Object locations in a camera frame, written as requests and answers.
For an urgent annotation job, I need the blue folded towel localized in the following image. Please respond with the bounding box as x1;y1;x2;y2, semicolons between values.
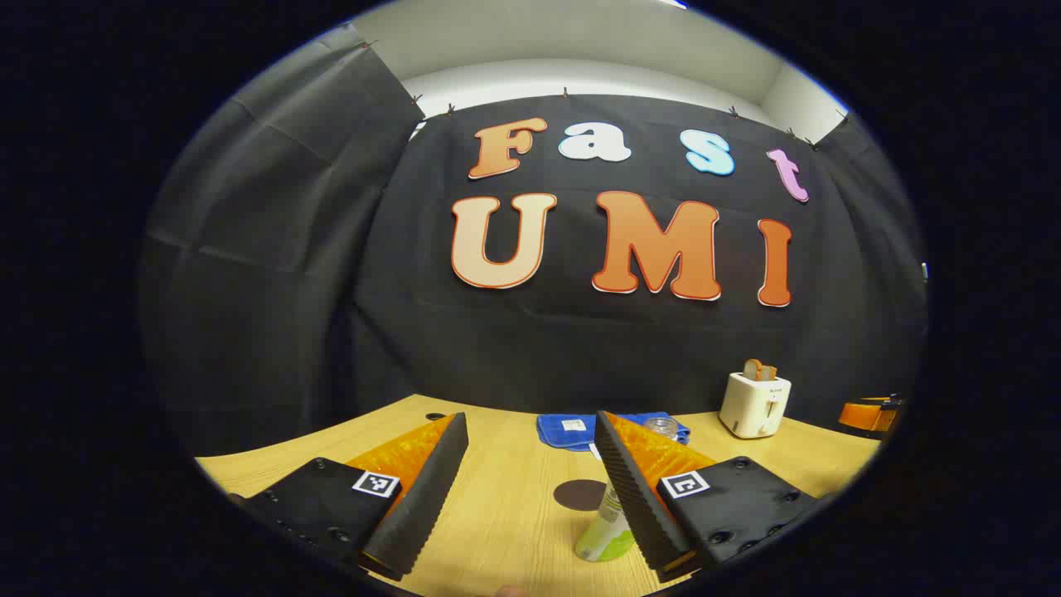
536;412;691;452

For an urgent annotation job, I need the green-label plastic water bottle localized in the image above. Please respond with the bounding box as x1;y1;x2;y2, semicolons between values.
574;417;682;563

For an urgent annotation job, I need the dark brown round coaster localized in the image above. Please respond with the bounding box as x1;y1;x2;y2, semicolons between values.
553;479;610;512

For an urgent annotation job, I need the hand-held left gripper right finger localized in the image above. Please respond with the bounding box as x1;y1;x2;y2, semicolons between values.
594;410;830;583

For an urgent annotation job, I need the white toaster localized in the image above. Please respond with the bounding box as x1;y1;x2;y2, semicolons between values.
719;371;792;439

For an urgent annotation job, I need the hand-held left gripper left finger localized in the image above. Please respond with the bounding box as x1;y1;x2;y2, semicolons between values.
228;412;469;581

